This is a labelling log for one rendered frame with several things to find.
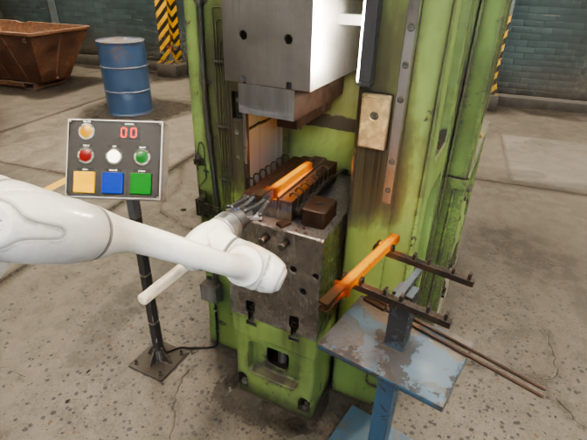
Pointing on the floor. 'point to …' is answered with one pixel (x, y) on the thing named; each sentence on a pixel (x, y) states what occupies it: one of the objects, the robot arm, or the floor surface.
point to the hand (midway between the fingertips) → (264, 196)
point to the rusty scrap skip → (38, 52)
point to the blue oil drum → (125, 76)
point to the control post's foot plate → (155, 369)
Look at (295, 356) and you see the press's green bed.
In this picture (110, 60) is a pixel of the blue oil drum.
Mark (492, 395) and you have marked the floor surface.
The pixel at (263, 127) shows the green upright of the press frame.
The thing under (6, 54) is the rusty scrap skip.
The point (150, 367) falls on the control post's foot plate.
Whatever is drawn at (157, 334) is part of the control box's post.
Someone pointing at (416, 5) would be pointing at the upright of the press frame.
